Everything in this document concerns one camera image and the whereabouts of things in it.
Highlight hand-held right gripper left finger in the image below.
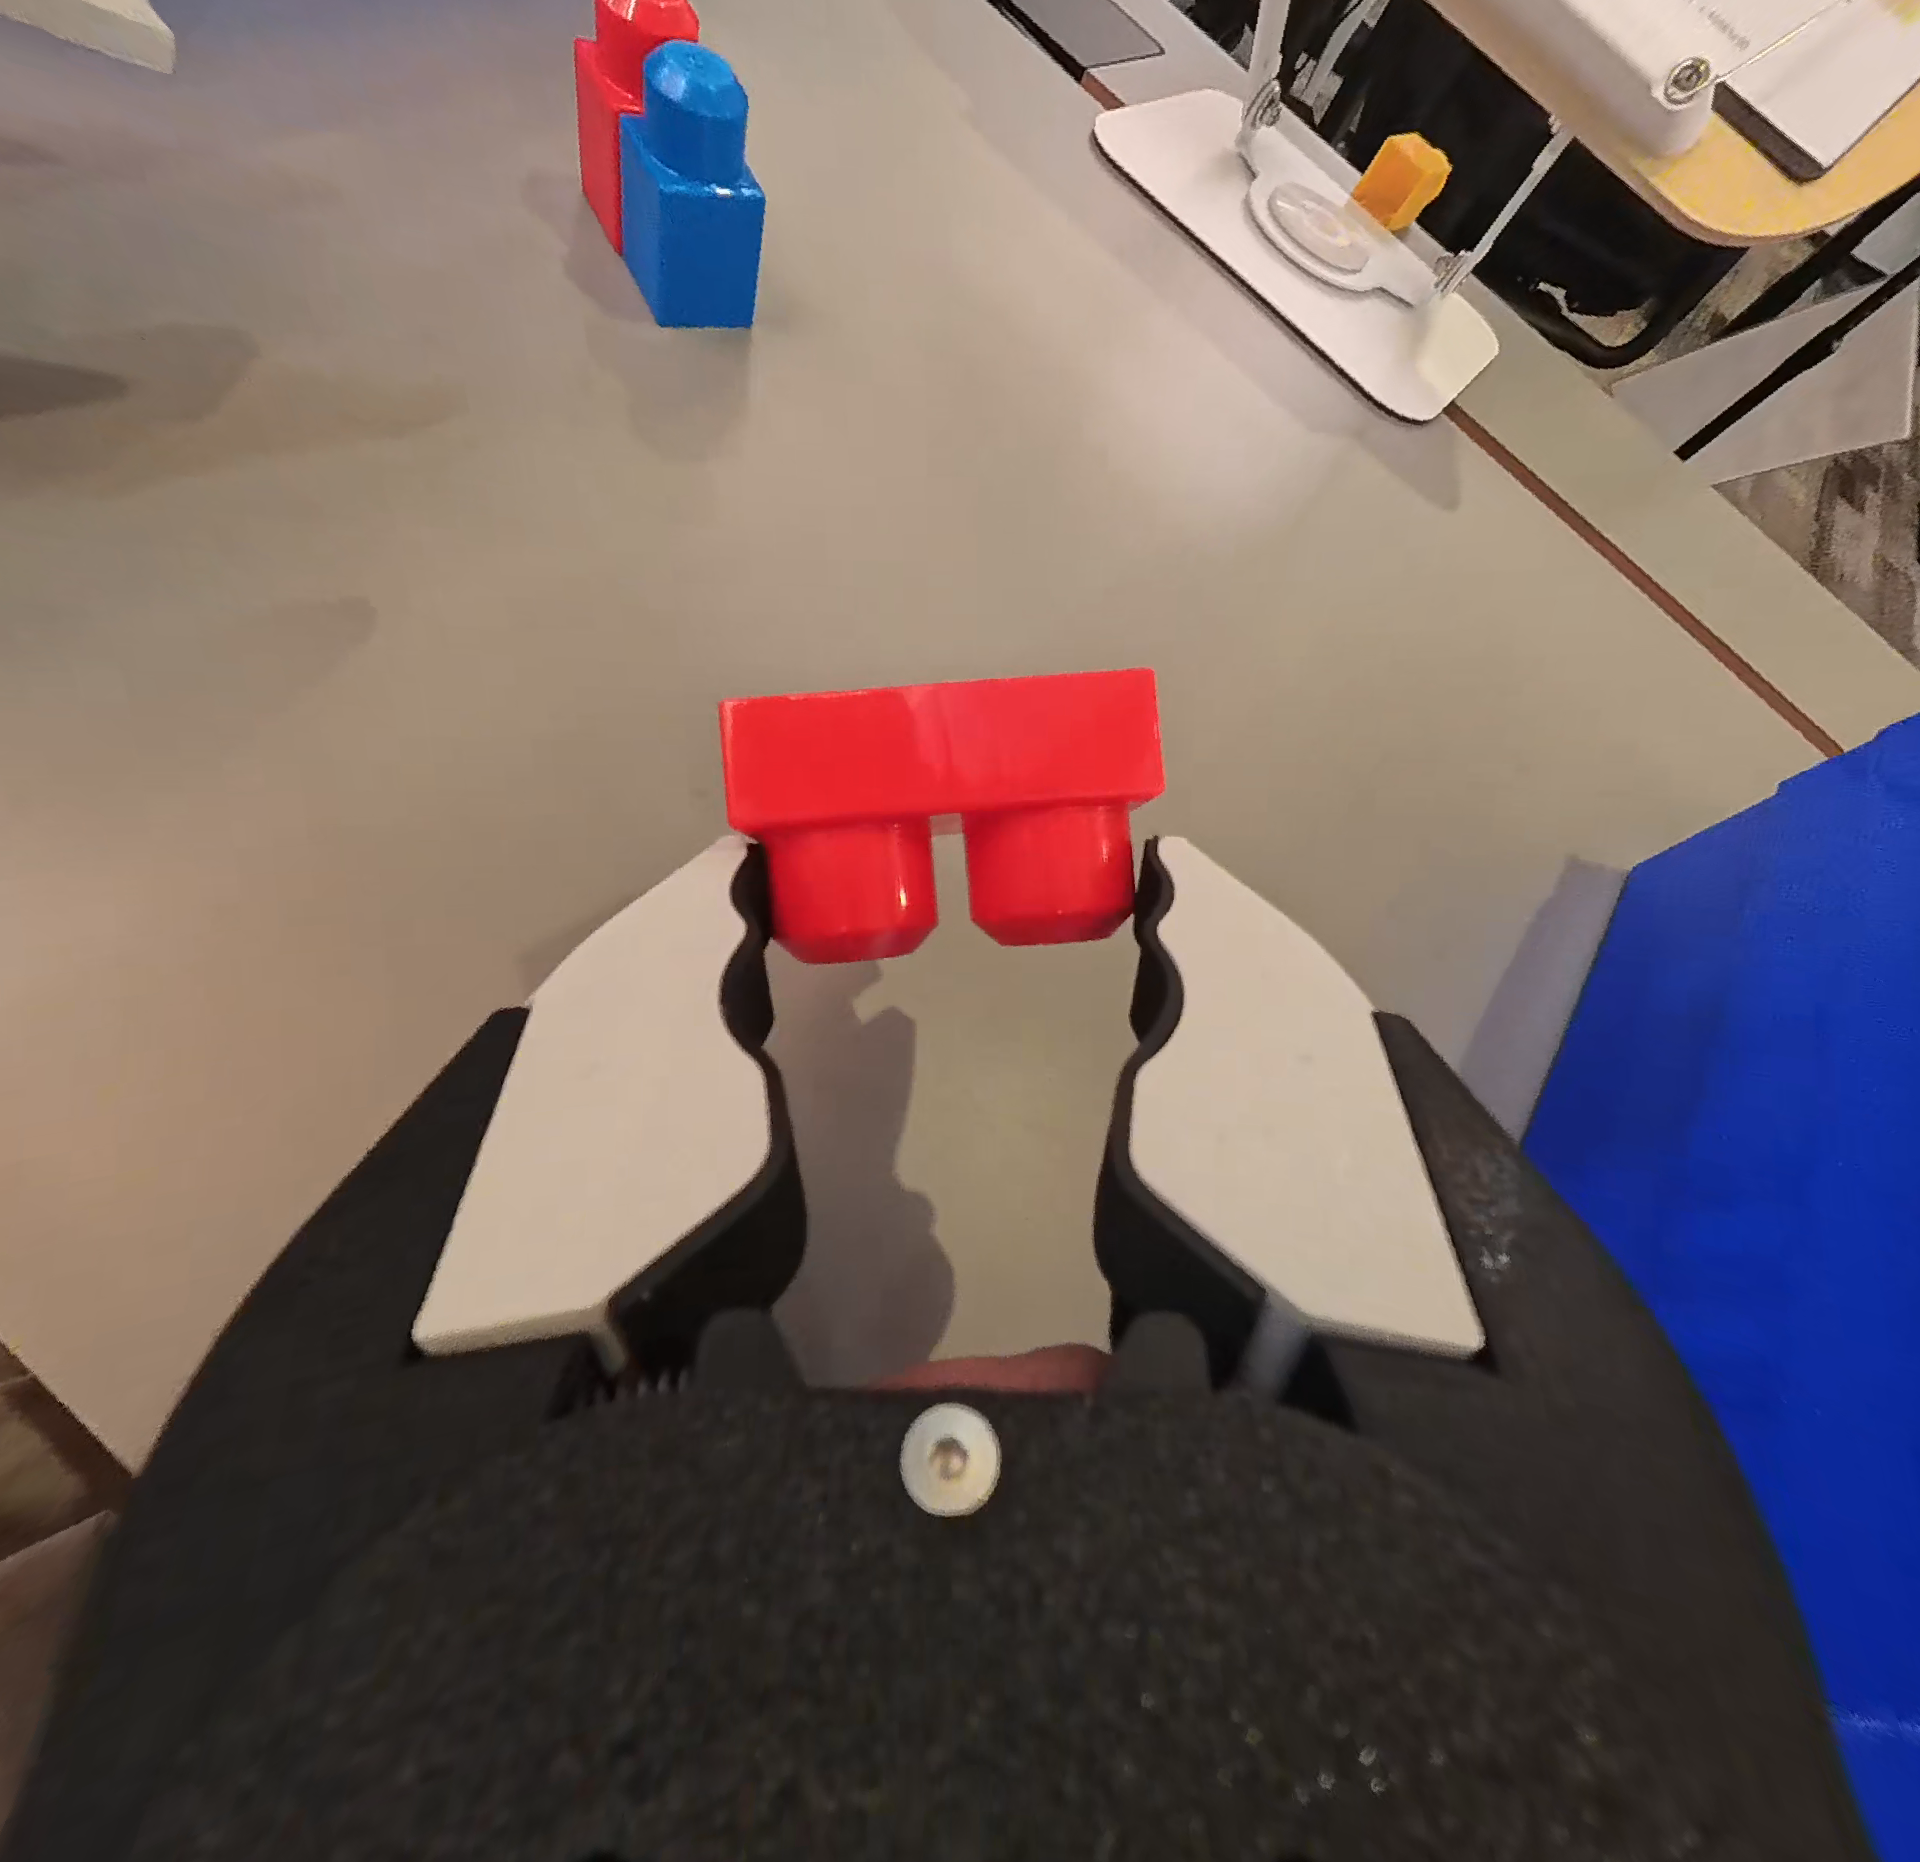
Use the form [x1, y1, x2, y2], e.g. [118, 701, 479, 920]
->
[411, 837, 809, 1360]

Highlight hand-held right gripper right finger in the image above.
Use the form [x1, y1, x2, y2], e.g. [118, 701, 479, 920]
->
[1099, 835, 1492, 1362]

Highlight red double toy block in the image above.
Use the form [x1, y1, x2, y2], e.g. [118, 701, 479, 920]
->
[721, 670, 1166, 967]

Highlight blue toy block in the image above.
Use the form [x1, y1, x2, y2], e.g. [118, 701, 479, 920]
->
[622, 40, 771, 332]

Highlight blue plastic bin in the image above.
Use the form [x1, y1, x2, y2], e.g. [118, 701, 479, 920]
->
[1520, 714, 1920, 1821]

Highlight white document stand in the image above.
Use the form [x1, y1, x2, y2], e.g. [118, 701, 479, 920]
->
[1090, 0, 1729, 427]

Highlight small orange cube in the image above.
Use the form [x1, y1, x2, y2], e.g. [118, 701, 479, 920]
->
[1352, 133, 1457, 239]

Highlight printed instruction sheet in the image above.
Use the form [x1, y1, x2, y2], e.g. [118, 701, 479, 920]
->
[1713, 0, 1920, 185]

